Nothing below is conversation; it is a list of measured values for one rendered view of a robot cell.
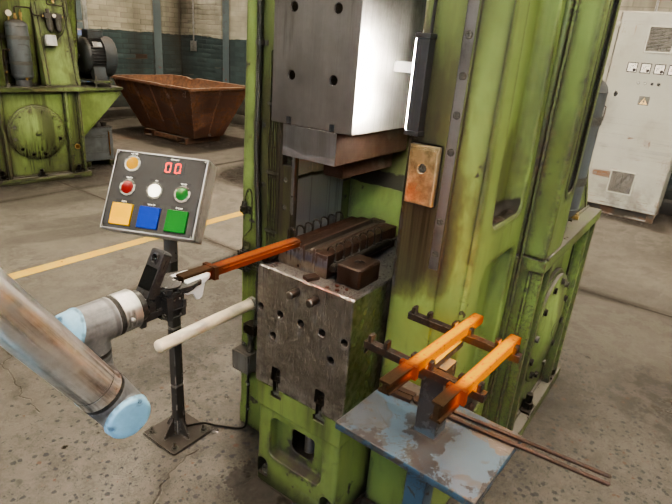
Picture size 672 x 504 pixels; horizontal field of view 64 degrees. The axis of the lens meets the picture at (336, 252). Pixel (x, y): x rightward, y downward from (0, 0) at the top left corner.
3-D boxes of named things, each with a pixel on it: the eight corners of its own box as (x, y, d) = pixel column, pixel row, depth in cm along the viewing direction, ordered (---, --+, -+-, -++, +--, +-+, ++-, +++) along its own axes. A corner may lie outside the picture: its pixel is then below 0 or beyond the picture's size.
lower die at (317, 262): (326, 279, 166) (328, 254, 163) (278, 261, 177) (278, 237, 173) (394, 245, 198) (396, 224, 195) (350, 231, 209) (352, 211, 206)
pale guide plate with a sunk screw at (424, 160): (430, 208, 152) (439, 148, 145) (403, 201, 156) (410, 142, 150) (434, 206, 153) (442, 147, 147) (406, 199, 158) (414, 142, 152)
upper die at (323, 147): (334, 167, 153) (336, 133, 149) (282, 154, 163) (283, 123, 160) (405, 150, 185) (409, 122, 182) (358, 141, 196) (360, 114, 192)
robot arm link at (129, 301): (100, 289, 116) (127, 304, 110) (121, 282, 119) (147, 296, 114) (104, 325, 119) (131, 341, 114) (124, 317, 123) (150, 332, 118)
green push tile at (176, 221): (183, 233, 176) (188, 211, 177) (162, 230, 177) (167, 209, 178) (186, 234, 178) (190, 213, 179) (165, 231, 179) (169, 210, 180)
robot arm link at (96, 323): (49, 352, 110) (42, 309, 106) (105, 328, 119) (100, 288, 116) (74, 369, 105) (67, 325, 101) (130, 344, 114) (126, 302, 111)
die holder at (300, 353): (341, 425, 170) (353, 300, 154) (255, 378, 190) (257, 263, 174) (422, 354, 213) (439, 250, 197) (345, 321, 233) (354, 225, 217)
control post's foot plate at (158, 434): (173, 458, 214) (172, 440, 211) (140, 433, 226) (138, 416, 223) (214, 430, 231) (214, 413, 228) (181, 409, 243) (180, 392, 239)
